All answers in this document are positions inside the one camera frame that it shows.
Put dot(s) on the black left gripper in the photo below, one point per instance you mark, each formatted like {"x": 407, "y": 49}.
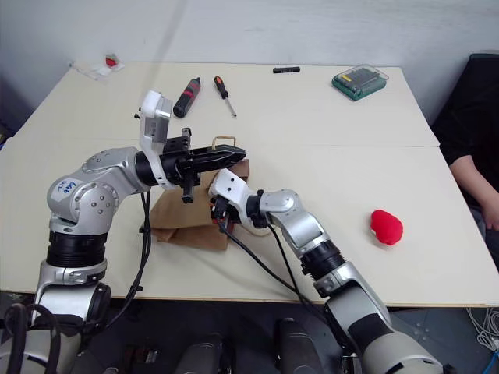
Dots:
{"x": 175, "y": 161}

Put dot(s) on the red plush toy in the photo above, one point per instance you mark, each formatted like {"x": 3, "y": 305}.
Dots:
{"x": 386, "y": 228}

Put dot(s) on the dark rounded shape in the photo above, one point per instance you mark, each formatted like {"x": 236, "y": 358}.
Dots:
{"x": 298, "y": 346}
{"x": 202, "y": 354}

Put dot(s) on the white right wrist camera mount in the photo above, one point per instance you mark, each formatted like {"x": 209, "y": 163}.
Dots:
{"x": 230, "y": 187}

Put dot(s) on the black red electric screwdriver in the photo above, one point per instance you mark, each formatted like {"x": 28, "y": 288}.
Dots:
{"x": 187, "y": 97}

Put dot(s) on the small black bar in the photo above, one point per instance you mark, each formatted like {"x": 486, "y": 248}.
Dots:
{"x": 286, "y": 70}

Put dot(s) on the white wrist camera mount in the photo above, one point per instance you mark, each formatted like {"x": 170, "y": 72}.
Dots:
{"x": 230, "y": 187}
{"x": 153, "y": 117}

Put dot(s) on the brown paper bag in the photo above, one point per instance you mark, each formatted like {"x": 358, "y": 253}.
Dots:
{"x": 183, "y": 230}

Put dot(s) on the green screwdriver bit case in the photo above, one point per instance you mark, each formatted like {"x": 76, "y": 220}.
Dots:
{"x": 360, "y": 82}

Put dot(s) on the clear plastic bag, red item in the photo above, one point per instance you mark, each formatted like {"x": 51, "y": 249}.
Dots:
{"x": 102, "y": 68}

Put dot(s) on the person's bare hand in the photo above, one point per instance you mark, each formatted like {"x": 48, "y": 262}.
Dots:
{"x": 493, "y": 214}

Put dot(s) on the person in black clothing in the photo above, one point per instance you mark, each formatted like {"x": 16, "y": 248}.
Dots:
{"x": 468, "y": 128}

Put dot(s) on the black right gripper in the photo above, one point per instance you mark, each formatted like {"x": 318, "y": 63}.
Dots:
{"x": 223, "y": 212}

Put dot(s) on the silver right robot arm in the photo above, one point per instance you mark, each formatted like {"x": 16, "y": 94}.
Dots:
{"x": 351, "y": 280}

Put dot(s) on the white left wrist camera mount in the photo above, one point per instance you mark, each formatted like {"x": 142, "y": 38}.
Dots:
{"x": 153, "y": 117}

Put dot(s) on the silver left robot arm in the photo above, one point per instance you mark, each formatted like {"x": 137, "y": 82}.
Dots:
{"x": 82, "y": 202}

